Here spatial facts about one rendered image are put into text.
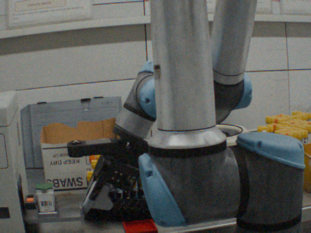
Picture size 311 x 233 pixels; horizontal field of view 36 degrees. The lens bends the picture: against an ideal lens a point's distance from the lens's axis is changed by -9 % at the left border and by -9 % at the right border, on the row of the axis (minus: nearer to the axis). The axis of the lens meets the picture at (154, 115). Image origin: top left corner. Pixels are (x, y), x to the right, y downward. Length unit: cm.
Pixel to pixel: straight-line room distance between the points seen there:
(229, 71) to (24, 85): 89
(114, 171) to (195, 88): 42
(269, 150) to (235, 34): 24
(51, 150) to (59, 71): 39
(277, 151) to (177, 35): 22
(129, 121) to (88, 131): 58
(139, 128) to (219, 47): 26
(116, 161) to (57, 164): 32
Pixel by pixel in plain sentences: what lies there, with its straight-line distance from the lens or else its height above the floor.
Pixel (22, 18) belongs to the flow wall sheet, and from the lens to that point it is 167.
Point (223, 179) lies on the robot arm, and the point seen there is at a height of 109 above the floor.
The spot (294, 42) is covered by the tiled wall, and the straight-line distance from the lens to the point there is 188.
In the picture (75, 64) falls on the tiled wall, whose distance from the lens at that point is 168.
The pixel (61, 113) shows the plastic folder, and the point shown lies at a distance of 168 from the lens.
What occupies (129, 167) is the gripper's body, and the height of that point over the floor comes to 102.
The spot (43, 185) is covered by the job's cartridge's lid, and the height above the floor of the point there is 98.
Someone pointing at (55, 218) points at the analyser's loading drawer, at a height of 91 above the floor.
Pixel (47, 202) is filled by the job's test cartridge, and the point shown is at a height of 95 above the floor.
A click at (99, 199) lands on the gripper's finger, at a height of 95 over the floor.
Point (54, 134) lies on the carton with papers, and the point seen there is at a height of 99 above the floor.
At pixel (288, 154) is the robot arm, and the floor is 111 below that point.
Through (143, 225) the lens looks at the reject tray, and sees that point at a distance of 115.
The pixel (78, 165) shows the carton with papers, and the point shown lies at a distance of 137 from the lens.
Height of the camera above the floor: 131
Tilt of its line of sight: 10 degrees down
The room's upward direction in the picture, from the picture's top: 3 degrees counter-clockwise
